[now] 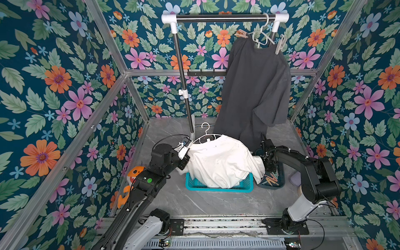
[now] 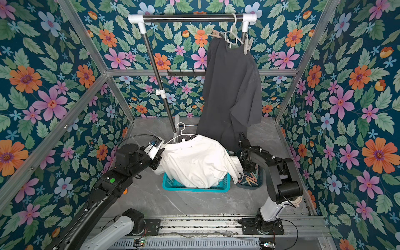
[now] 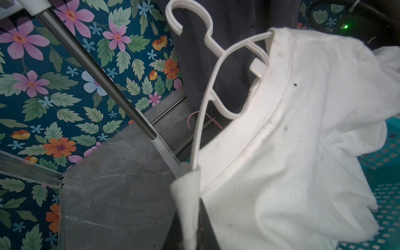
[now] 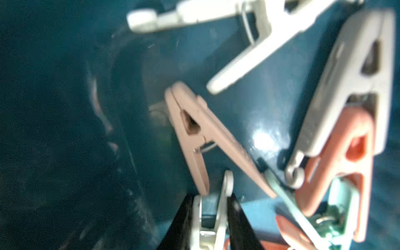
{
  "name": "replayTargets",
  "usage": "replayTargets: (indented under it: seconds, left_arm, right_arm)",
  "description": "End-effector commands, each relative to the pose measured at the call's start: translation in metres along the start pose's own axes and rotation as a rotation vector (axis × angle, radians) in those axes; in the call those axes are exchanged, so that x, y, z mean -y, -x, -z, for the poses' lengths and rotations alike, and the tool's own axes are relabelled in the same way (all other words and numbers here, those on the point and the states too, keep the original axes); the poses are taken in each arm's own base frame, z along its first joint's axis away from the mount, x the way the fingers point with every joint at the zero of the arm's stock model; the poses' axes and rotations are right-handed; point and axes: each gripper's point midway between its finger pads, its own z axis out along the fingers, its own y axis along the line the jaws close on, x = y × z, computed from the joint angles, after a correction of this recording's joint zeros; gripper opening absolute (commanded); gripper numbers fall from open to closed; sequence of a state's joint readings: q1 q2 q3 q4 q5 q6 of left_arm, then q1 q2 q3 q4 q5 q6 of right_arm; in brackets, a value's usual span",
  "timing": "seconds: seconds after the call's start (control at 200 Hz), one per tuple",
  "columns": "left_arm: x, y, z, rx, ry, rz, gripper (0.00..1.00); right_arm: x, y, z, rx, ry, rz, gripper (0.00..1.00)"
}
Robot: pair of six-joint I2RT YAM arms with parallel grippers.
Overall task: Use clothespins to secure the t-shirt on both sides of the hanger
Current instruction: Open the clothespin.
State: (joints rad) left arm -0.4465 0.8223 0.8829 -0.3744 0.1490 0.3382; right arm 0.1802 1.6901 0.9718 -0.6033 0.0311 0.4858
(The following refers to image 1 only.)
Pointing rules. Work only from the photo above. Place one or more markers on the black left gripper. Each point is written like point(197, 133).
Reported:
point(183, 161)

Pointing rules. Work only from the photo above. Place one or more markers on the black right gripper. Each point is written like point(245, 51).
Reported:
point(266, 153)

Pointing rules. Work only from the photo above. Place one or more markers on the white plastic hanger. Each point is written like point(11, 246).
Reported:
point(207, 137)
point(259, 37)

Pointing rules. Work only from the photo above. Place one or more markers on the white garment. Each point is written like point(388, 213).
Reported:
point(223, 162)

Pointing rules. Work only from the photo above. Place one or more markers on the dark grey t-shirt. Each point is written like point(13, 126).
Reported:
point(255, 93)

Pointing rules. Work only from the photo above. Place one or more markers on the white clothespin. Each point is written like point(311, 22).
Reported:
point(281, 44)

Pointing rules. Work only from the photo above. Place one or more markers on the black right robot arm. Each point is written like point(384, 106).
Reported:
point(319, 183)

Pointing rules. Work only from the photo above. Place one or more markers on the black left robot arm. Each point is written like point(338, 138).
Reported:
point(122, 234)

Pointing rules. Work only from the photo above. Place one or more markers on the dark teal clothespin tray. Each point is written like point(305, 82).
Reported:
point(275, 179)

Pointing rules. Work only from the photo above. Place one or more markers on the lavender cloth item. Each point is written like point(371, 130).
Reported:
point(295, 179)

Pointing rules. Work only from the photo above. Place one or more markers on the teal laundry basket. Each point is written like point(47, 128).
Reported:
point(244, 186)

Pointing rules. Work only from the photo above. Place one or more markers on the orange shark plush toy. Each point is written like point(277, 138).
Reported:
point(120, 199)

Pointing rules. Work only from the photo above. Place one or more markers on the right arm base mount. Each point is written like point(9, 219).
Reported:
point(278, 226)

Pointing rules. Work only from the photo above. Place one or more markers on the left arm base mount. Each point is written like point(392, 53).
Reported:
point(166, 227)

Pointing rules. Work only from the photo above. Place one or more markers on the black wall hook rail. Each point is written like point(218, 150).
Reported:
point(206, 73)

